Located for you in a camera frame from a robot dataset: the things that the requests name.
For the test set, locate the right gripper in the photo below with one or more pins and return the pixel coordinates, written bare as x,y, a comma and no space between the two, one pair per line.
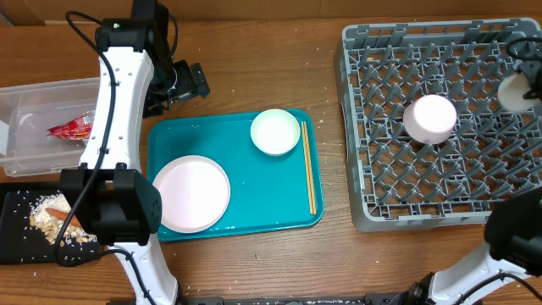
529,68

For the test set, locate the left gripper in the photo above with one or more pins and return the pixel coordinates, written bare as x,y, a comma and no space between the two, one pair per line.
192,82

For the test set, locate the white upturned cup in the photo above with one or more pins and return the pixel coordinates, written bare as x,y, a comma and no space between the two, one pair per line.
511,91

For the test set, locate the red snack wrapper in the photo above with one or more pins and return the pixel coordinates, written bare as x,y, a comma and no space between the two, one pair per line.
76,129

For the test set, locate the large white plate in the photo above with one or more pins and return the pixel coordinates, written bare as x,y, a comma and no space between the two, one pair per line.
195,193

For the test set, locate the small white plate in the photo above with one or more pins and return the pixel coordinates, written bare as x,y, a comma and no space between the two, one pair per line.
430,119

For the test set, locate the pale green bowl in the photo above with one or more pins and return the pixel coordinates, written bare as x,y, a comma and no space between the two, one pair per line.
275,132

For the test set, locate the wooden chopstick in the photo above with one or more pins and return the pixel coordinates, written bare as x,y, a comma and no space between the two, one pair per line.
307,169
310,169

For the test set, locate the orange carrot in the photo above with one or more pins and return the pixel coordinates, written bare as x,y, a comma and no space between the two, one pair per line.
63,216

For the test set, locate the rice and peanut scraps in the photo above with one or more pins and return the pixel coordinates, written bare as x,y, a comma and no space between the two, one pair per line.
50,226

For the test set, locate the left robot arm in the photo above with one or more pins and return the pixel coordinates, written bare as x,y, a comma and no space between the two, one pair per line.
107,193

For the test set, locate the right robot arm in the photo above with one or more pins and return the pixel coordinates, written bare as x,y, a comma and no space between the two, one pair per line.
511,249

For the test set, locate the grey dishwasher rack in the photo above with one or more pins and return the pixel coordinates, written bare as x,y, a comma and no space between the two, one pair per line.
396,183

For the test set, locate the black waste tray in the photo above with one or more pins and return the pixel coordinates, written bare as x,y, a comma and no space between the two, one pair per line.
23,244

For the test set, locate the clear plastic bin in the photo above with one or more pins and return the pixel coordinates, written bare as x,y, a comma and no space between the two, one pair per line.
28,111

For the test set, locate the teal plastic tray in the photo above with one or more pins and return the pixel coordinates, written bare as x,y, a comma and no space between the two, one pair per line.
267,193

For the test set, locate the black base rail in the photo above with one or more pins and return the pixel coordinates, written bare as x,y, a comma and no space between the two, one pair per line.
368,299

